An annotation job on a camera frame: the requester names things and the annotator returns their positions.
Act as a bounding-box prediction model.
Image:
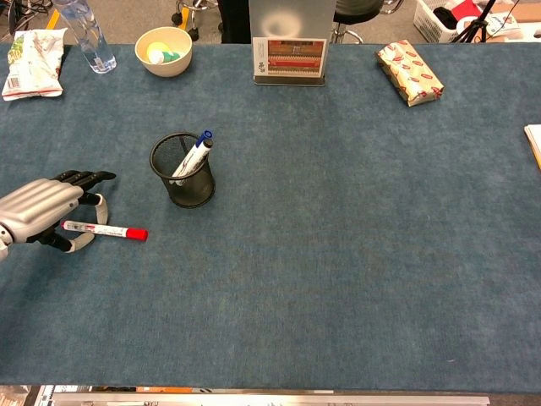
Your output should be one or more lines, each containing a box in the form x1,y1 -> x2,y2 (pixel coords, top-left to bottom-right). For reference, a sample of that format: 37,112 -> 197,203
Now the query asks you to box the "black mesh pen cup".
149,131 -> 216,209

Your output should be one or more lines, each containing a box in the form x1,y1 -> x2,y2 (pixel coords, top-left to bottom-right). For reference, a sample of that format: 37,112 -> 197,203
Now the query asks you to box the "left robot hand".
0,170 -> 117,255

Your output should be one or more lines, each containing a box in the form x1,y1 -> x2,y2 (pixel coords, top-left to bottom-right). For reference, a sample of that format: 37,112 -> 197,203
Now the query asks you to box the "red cap marker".
62,220 -> 149,243

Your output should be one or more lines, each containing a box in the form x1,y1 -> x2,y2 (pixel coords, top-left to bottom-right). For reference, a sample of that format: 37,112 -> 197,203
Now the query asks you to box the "aluminium profile rail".
52,392 -> 491,406

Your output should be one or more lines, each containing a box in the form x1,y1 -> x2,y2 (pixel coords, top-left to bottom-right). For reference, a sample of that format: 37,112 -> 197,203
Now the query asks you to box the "beige bowl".
134,25 -> 194,78

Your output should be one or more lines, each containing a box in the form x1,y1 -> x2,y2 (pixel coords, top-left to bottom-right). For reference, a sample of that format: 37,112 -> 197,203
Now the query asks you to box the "blue cap marker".
171,129 -> 214,178

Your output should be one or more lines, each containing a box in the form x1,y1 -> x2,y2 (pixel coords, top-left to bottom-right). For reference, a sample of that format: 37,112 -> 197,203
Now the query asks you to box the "chrome wheeled stool base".
171,0 -> 221,42

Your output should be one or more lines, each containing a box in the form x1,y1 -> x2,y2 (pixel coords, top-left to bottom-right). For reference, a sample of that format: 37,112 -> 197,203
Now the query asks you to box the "gold red wrapped package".
375,39 -> 445,107

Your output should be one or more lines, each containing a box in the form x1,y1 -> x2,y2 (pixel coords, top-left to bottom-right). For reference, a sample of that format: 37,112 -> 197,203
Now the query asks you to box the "acrylic sign stand with card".
248,0 -> 337,87

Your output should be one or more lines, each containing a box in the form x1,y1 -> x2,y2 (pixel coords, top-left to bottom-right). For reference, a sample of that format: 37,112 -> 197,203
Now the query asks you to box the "white snack bag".
1,28 -> 68,102

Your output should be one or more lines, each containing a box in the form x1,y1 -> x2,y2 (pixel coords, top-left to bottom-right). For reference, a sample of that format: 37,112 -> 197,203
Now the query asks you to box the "black-capped white marker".
175,139 -> 214,187

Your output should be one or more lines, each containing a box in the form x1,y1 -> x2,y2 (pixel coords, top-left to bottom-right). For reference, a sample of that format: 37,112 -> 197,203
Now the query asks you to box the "clear plastic water bottle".
52,0 -> 117,75

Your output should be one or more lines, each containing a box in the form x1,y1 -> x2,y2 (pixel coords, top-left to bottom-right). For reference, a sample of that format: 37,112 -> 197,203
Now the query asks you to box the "small green white bottle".
150,49 -> 182,65

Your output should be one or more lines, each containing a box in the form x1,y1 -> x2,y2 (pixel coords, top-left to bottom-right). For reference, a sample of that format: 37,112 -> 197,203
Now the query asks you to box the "white plastic basket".
413,0 -> 483,44

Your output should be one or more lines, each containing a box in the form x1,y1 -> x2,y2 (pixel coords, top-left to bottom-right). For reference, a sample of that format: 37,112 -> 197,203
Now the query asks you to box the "black tripod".
454,0 -> 498,43

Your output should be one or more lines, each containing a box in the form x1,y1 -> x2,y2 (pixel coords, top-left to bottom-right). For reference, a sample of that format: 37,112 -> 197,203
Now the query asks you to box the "black seat chrome stool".
329,0 -> 405,45

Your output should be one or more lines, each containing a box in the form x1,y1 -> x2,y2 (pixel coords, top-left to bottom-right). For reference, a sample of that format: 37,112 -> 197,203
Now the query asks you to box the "blue felt table cloth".
0,41 -> 541,392

